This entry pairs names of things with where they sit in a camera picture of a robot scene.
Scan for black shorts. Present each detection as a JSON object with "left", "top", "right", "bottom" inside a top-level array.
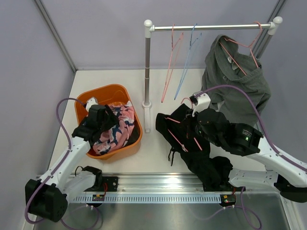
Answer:
[{"left": 155, "top": 113, "right": 233, "bottom": 191}]

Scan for pink shark print shorts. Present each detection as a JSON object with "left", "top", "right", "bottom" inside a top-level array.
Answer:
[{"left": 93, "top": 101, "right": 135, "bottom": 155}]

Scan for pink wire hanger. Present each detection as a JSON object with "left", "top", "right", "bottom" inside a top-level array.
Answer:
[
  {"left": 159, "top": 103, "right": 210, "bottom": 153},
  {"left": 219, "top": 21, "right": 262, "bottom": 76},
  {"left": 161, "top": 24, "right": 184, "bottom": 103}
]

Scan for blue wire hanger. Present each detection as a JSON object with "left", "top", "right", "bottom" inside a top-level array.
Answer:
[{"left": 174, "top": 23, "right": 202, "bottom": 100}]

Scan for olive green shorts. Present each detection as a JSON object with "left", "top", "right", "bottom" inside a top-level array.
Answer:
[{"left": 126, "top": 125, "right": 140, "bottom": 146}]

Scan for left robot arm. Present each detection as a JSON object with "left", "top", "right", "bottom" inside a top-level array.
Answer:
[{"left": 24, "top": 104, "right": 118, "bottom": 224}]

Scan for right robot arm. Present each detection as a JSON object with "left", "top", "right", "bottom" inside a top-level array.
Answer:
[{"left": 181, "top": 109, "right": 307, "bottom": 203}]

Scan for grey green shorts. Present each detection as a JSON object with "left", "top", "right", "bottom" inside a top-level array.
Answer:
[{"left": 202, "top": 34, "right": 271, "bottom": 127}]

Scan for orange plastic laundry basket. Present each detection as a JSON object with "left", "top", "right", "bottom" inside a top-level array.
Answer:
[{"left": 77, "top": 84, "right": 142, "bottom": 163}]

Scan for metal clothes rack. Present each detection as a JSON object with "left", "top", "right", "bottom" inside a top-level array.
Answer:
[{"left": 142, "top": 16, "right": 283, "bottom": 133}]

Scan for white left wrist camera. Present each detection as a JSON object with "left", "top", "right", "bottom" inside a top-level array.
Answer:
[{"left": 85, "top": 97, "right": 98, "bottom": 112}]

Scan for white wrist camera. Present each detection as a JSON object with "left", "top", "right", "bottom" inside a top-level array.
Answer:
[
  {"left": 189, "top": 92, "right": 211, "bottom": 117},
  {"left": 85, "top": 97, "right": 98, "bottom": 112}
]

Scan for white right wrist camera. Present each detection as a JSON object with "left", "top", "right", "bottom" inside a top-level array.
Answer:
[{"left": 189, "top": 92, "right": 211, "bottom": 117}]

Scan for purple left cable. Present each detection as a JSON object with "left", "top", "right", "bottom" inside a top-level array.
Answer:
[{"left": 24, "top": 97, "right": 87, "bottom": 225}]

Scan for purple cable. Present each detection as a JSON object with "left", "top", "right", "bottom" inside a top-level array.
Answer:
[
  {"left": 195, "top": 84, "right": 307, "bottom": 172},
  {"left": 24, "top": 97, "right": 87, "bottom": 225}
]

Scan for aluminium mounting rail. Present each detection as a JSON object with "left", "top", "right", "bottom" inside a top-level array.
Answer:
[{"left": 35, "top": 173, "right": 283, "bottom": 195}]

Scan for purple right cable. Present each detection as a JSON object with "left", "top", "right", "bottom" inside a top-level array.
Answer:
[{"left": 195, "top": 84, "right": 307, "bottom": 172}]

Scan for white slotted cable duct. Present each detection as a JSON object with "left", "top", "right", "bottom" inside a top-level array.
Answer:
[{"left": 71, "top": 193, "right": 221, "bottom": 204}]

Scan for left aluminium frame post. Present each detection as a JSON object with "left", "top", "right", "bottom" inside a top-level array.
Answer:
[{"left": 33, "top": 0, "right": 78, "bottom": 74}]

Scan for aluminium frame post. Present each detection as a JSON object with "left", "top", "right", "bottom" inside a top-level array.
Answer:
[
  {"left": 252, "top": 0, "right": 287, "bottom": 60},
  {"left": 33, "top": 0, "right": 78, "bottom": 74}
]

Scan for right aluminium frame post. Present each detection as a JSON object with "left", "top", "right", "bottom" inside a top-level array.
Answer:
[{"left": 252, "top": 0, "right": 287, "bottom": 60}]

